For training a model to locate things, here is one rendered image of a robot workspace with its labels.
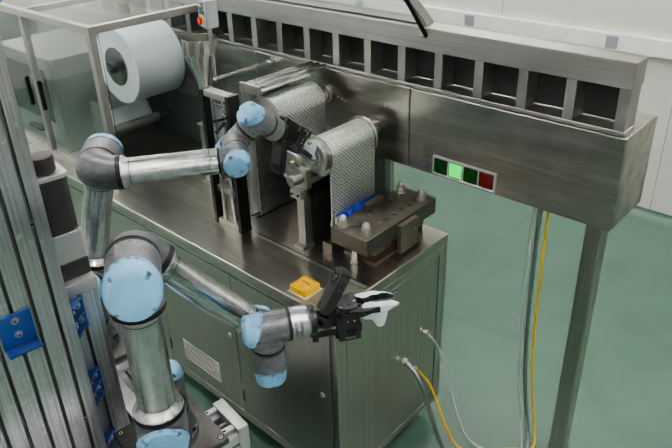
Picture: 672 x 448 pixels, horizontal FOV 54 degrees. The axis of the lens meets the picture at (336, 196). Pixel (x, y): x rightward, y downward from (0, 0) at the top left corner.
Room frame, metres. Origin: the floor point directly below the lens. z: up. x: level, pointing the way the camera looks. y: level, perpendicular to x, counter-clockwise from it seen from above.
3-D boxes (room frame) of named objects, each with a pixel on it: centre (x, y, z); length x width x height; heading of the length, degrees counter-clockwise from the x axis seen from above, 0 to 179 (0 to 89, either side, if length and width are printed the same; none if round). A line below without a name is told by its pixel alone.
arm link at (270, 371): (1.22, 0.17, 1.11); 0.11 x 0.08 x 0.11; 14
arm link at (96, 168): (1.70, 0.48, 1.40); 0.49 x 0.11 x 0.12; 99
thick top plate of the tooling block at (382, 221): (2.07, -0.17, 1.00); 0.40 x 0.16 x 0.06; 137
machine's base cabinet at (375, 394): (2.75, 0.72, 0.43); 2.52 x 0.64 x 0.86; 47
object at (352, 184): (2.12, -0.06, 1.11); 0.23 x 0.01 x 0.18; 137
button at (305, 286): (1.79, 0.11, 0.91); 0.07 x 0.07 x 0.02; 47
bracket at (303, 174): (2.06, 0.12, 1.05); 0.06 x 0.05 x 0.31; 137
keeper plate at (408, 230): (2.01, -0.25, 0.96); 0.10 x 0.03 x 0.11; 137
